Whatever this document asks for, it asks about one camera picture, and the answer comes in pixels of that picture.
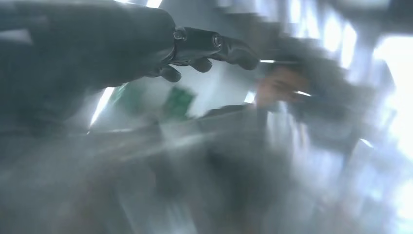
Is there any person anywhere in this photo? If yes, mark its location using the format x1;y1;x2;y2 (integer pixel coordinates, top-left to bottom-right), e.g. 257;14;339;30
255;42;375;156

